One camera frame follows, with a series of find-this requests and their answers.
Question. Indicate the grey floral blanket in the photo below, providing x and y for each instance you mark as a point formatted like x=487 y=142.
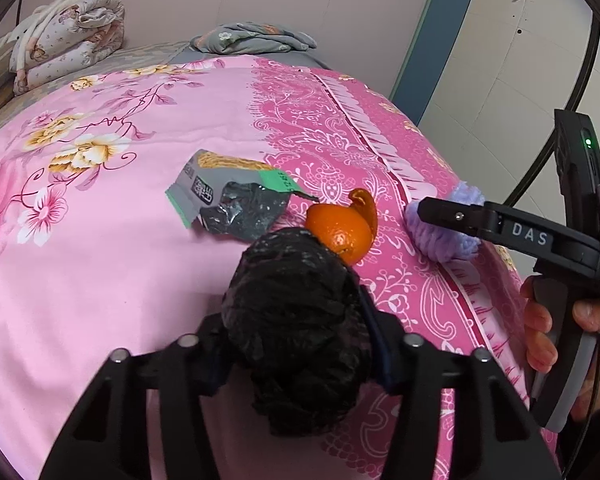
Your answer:
x=250 y=40

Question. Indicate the pink floral blanket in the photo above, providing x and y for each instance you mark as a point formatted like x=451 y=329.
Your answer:
x=105 y=260

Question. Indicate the folded pink print quilt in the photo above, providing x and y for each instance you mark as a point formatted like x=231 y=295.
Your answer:
x=60 y=35

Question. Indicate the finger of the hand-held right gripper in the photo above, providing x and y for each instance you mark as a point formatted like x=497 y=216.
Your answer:
x=455 y=216

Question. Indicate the orange peel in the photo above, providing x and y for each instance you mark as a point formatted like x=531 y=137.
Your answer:
x=340 y=232

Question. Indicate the person's right hand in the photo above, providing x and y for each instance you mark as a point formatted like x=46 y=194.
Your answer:
x=537 y=330

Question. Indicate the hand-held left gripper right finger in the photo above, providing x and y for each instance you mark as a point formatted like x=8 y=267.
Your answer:
x=430 y=395

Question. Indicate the grey green snack packet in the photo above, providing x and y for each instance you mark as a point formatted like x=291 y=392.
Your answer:
x=210 y=180

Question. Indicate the black plastic bag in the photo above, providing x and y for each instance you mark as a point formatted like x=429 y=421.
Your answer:
x=295 y=320

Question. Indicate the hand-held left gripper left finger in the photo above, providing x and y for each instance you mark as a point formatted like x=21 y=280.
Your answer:
x=180 y=385

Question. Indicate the fluffy purple yarn ball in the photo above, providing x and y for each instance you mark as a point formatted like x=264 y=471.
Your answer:
x=430 y=241

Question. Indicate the white wardrobe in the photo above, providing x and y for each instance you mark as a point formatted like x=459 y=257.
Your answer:
x=505 y=35

